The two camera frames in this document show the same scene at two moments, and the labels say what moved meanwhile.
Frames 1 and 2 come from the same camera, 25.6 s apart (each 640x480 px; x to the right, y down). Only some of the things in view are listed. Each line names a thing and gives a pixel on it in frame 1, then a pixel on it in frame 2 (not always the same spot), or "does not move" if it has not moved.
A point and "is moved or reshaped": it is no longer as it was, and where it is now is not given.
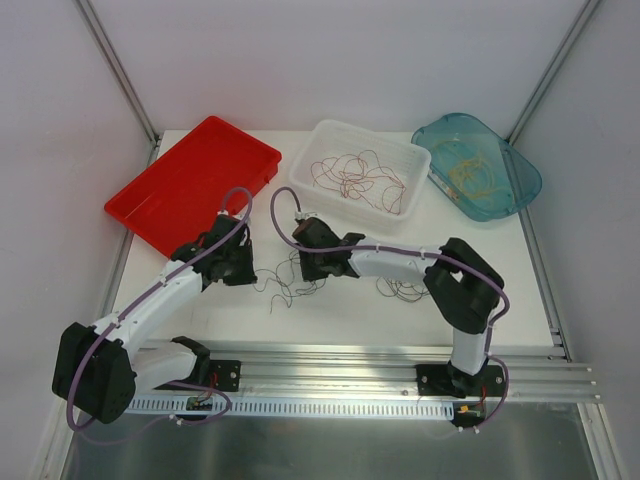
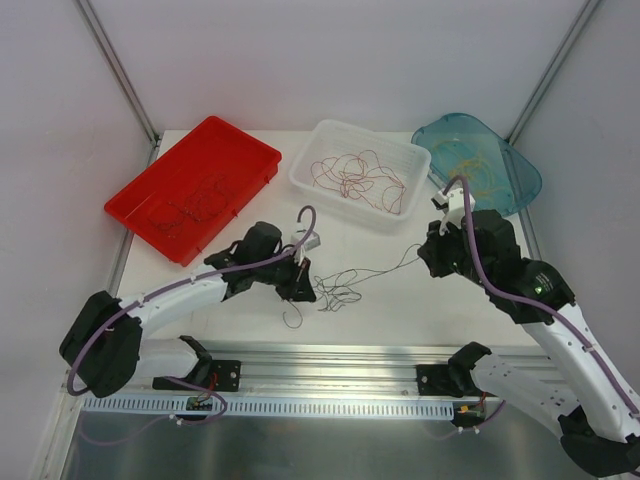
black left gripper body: [240, 272] → [298, 281]
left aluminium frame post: [122, 74] does not move
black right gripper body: [310, 267] → [439, 252]
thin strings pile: [405, 291] → [338, 288]
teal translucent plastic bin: [482, 173] does not move
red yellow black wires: [288, 275] is moved or reshaped
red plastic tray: [177, 201] does not move
